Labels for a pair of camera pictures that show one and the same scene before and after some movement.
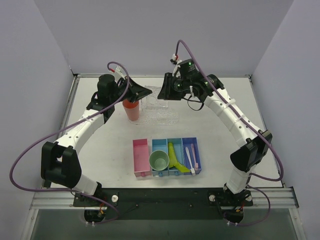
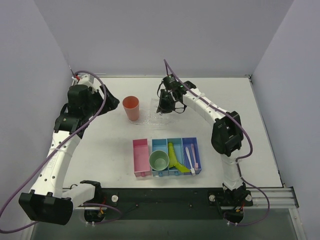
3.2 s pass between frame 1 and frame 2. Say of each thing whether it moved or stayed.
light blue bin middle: stayed
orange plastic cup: stayed
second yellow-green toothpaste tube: stayed
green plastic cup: stayed
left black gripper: moved
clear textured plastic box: moved
